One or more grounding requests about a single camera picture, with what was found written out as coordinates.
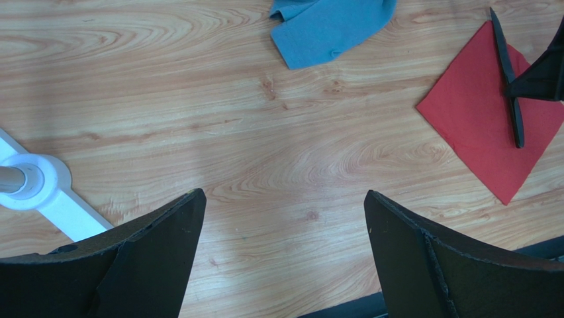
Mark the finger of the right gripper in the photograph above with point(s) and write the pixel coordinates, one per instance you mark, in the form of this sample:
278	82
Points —
543	80

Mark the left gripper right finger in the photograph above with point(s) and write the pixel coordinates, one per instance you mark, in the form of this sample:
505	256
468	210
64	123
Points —
428	270

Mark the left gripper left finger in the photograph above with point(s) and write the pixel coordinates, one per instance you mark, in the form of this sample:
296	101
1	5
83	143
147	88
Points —
138	269

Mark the red paper napkin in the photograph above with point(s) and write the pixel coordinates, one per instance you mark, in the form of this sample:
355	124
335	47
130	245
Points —
468	110

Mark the white clothes rack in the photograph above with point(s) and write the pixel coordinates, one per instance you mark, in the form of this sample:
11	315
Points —
42	182

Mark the blue-grey shirt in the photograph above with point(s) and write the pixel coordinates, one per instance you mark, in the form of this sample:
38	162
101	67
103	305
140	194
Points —
317	32

